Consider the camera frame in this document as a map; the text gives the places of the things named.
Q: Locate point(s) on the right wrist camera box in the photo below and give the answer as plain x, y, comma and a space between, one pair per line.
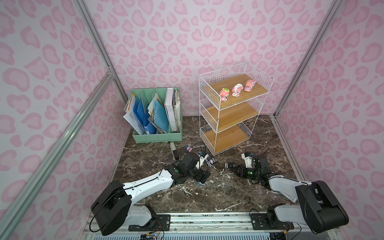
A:
248, 159

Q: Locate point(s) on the papers and folders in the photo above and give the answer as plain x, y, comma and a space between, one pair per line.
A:
153, 112

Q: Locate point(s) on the beige black stapler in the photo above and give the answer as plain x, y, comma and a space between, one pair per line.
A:
174, 151

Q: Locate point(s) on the aluminium frame profile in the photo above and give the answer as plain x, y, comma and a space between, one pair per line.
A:
28, 194

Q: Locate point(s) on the mint green file organizer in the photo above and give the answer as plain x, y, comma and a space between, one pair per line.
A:
157, 120

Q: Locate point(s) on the pink bow My Melody figurine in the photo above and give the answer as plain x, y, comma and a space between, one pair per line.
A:
249, 85

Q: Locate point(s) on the green hat pink figurine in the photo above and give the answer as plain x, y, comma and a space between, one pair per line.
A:
224, 94

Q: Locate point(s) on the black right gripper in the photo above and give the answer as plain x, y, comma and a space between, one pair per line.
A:
240, 171

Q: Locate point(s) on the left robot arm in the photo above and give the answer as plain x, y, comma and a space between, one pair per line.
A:
116, 205

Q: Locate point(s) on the white calculator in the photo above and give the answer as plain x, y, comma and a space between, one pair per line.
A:
292, 198

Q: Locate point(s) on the small black Kuromi figurine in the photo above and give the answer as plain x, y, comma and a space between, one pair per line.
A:
230, 165

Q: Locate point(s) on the white wire wooden shelf rack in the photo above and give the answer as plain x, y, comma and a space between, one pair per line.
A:
224, 125

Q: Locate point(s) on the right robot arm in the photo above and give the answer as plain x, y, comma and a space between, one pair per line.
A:
313, 203

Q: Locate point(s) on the white hood My Melody figurine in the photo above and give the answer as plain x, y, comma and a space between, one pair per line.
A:
236, 90

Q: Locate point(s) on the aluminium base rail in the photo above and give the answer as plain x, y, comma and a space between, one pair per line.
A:
210, 226

